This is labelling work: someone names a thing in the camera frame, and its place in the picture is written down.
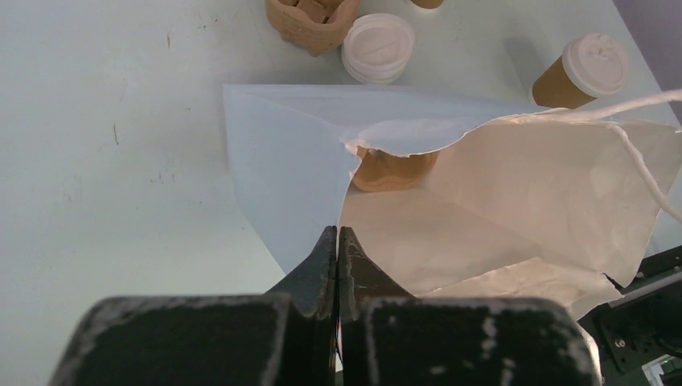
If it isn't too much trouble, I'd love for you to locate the white cup lid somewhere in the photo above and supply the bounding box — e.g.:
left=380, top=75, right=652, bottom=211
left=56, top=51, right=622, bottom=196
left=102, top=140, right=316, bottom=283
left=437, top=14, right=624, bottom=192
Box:
left=561, top=33, right=630, bottom=98

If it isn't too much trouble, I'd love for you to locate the stack of paper cups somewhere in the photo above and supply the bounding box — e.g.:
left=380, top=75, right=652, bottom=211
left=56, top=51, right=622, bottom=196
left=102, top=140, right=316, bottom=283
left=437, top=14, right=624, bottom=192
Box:
left=410, top=0, right=444, bottom=10

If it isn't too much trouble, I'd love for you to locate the white paper bag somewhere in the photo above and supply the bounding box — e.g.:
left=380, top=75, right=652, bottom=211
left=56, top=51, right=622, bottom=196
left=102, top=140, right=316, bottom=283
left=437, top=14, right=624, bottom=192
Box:
left=223, top=84, right=681, bottom=318

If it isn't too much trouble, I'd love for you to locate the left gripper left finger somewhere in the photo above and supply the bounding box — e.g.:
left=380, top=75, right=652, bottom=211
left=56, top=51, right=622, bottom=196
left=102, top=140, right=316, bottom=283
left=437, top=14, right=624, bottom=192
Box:
left=50, top=226, right=338, bottom=385

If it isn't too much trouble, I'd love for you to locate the brown paper coffee cup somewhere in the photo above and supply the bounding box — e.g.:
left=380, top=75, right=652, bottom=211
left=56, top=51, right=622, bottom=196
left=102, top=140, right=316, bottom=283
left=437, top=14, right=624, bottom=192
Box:
left=530, top=56, right=596, bottom=109

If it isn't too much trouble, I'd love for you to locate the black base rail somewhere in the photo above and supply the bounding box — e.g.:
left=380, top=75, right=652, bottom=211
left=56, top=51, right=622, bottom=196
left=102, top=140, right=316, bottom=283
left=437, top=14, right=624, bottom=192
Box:
left=579, top=246, right=681, bottom=385

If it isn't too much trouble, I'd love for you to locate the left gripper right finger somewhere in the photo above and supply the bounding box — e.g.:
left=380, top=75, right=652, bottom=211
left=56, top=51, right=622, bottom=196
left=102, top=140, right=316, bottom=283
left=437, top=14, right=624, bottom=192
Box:
left=339, top=227, right=601, bottom=385

